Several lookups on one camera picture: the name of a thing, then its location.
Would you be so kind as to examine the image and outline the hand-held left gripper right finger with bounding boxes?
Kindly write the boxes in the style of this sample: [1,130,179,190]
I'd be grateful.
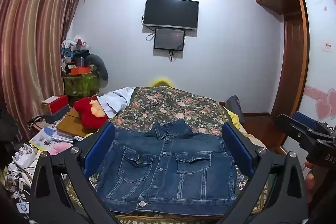
[221,122,309,224]

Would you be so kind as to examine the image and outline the red box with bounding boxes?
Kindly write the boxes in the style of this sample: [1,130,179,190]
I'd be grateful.
[41,94,69,114]

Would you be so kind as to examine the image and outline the stack of booklets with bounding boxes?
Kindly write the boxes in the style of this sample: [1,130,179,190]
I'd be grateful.
[28,126,76,151]

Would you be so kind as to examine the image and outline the striped pink curtain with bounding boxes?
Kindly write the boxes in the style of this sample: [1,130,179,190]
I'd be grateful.
[0,0,88,140]

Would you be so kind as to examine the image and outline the yellow plush item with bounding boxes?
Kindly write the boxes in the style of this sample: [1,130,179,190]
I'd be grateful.
[152,78,176,88]

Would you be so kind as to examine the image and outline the yellow bed sheet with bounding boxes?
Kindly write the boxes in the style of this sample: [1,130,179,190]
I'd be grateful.
[226,108,248,133]

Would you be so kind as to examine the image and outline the red plush toy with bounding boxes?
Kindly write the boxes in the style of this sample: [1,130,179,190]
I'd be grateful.
[73,98,109,133]

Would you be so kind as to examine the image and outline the green cloth-covered cabinet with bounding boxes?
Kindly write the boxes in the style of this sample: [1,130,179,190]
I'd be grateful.
[63,72,101,97]

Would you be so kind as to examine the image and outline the orange box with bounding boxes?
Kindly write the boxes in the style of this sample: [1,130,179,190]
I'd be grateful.
[70,67,93,76]

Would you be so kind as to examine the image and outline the wooden wardrobe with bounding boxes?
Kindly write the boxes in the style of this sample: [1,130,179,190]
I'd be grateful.
[252,0,326,153]

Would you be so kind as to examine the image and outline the pink soft item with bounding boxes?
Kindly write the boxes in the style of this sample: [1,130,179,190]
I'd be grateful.
[48,142,76,156]

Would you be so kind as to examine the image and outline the person's right hand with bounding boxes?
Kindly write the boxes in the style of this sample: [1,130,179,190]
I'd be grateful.
[303,161,324,203]

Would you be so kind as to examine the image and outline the blue denim jacket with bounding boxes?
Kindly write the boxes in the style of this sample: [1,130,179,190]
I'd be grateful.
[96,119,238,215]

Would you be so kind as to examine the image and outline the pile of household clutter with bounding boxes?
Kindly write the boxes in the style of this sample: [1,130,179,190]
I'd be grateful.
[60,35,92,73]

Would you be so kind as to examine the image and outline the white heart-patterned sliding door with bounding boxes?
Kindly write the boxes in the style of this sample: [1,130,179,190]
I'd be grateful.
[285,0,336,161]

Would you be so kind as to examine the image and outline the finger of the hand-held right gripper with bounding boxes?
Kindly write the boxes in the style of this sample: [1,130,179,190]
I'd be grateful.
[292,111,324,131]
[275,114,319,151]

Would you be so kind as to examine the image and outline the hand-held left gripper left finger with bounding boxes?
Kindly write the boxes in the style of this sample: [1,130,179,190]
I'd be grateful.
[30,122,121,224]

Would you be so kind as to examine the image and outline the tan bed mattress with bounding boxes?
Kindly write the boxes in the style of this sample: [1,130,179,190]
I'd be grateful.
[245,124,267,150]

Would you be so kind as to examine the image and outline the grey neck pillow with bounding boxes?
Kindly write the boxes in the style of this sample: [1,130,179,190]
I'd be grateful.
[83,54,109,80]

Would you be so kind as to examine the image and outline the tangle of cables and chargers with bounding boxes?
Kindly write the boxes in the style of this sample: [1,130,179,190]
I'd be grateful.
[4,143,38,214]

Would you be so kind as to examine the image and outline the white shirt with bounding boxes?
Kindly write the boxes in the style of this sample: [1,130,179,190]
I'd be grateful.
[95,87,136,118]

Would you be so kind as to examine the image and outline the floral blanket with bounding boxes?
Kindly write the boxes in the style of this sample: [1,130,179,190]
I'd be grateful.
[64,86,269,224]

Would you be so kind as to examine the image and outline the small black wall monitor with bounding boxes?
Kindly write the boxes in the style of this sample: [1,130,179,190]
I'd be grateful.
[154,28,186,52]

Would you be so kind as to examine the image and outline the dark grey box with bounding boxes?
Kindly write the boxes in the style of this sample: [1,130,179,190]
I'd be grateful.
[43,105,71,124]

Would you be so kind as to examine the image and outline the black wall television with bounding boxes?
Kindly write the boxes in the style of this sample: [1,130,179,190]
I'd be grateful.
[143,0,199,30]

